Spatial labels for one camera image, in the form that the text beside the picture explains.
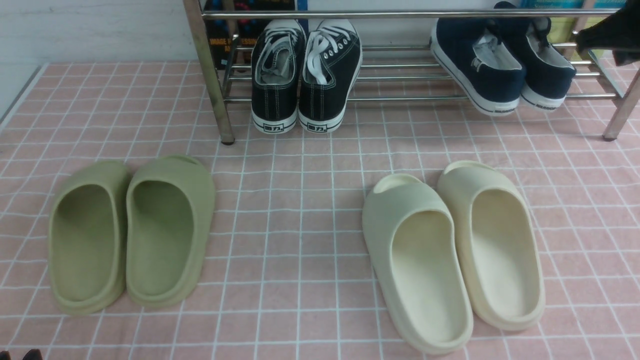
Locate navy slip-on shoe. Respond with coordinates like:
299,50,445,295
429,17,526,116
495,16,577,112

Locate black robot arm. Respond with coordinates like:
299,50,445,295
575,0,640,67

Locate dark book behind rack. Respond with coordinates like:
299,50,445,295
205,0,297,70

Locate metal shoe rack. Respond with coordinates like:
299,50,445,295
183,0,639,145

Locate pink checkered floor mat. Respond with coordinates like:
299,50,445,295
0,62,639,360

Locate left cream foam slipper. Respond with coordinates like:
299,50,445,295
362,173,473,355

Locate cream foam slipper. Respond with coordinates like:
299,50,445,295
362,173,473,355
436,161,546,332

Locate right black canvas sneaker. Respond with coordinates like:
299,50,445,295
298,19,363,133

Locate black canvas sneaker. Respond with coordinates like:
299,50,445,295
251,19,307,135
298,19,363,133

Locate left black canvas sneaker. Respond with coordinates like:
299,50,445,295
251,19,307,135

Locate right olive green slipper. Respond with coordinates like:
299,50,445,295
126,154,217,308

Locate olive green slipper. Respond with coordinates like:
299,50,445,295
48,161,131,315
126,154,217,308

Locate right cream foam slipper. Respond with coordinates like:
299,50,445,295
436,161,546,332

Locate left olive green slipper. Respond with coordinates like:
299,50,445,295
48,161,131,315

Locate dark object bottom left corner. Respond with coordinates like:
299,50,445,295
1,349,43,360

